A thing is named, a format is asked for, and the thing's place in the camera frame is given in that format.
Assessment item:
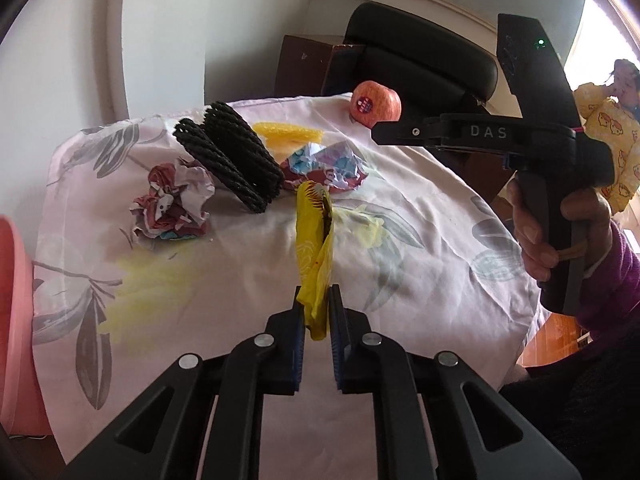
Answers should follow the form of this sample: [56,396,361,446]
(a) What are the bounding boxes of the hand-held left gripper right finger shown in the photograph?
[327,284,583,480]

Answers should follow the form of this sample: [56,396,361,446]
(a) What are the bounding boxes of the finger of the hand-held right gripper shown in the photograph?
[371,112,446,148]

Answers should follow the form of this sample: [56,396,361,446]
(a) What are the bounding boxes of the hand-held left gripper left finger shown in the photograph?
[60,285,306,480]

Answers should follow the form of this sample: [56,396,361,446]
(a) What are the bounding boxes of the silver snack wrapper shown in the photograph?
[280,141,369,195]

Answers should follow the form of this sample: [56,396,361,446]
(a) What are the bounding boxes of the yellow plastic bag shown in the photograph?
[295,181,335,342]

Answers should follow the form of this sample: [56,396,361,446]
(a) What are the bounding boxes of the yellow foam net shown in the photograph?
[252,121,324,148]

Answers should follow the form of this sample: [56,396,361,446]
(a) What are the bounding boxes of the black foam fruit net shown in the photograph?
[172,117,271,214]
[202,101,283,201]

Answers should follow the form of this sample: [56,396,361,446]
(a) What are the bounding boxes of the printed paper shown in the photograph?
[131,159,216,241]

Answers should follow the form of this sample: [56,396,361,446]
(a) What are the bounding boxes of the pink plastic basin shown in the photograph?
[0,215,51,436]

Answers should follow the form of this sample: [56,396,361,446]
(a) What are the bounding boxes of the person's right forearm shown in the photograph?
[575,220,640,341]

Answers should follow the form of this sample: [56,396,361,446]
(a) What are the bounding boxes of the person's right hand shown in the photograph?
[507,180,613,283]

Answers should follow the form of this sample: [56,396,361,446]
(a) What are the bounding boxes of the red apple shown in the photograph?
[350,80,402,127]

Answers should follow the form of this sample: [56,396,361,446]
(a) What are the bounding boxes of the black leather chair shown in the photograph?
[344,2,501,111]

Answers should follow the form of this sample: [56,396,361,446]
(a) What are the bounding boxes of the floral pink cloth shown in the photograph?
[32,91,546,466]

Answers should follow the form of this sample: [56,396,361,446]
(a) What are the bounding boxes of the dark brown wooden cabinet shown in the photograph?
[275,35,366,97]

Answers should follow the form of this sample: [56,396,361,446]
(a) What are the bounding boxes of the person's dark clothing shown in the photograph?
[500,337,640,480]

